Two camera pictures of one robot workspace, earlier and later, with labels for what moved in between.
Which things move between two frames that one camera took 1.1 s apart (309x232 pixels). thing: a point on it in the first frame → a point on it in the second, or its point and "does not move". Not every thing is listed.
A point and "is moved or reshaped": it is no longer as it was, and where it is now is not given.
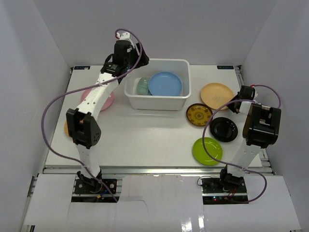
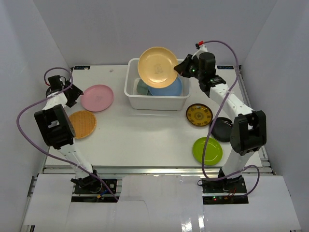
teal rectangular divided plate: (142, 86) does not move
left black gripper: (143, 59) → (73, 94)
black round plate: (223, 129) does not move
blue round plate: (165, 83) does not move
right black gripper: (231, 106) → (182, 68)
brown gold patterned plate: (199, 114) does not move
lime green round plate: (213, 146) does not move
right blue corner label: (225, 67) does not move
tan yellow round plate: (215, 95) is moved or reshaped
